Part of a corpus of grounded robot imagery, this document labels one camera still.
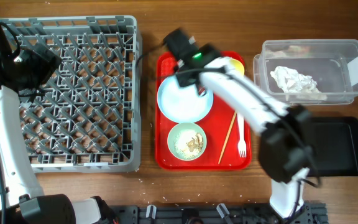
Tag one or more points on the white napkin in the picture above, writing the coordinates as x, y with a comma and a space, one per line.
291, 81

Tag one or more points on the light blue plate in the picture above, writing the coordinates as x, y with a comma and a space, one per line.
183, 104

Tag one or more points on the red plastic tray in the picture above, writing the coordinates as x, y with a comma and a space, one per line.
214, 124

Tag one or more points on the wooden chopstick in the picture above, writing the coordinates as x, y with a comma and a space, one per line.
227, 137

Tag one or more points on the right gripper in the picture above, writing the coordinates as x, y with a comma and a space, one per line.
181, 83

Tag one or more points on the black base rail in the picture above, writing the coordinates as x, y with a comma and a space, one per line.
309, 213

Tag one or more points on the black tray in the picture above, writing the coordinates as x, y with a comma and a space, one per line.
337, 146

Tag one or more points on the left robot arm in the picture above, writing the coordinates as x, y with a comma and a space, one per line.
22, 199

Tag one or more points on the green bowl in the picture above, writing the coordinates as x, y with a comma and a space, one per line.
174, 133

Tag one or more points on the white plastic fork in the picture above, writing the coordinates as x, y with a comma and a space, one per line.
241, 145

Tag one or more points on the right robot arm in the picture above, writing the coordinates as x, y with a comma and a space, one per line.
286, 148

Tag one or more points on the yellow plastic cup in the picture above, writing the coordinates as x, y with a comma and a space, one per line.
238, 66

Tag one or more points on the clear plastic bin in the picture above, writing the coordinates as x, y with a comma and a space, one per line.
332, 63

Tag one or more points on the rice and food scraps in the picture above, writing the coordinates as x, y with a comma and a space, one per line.
188, 143

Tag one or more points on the grey dishwasher rack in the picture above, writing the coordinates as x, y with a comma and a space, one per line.
88, 119

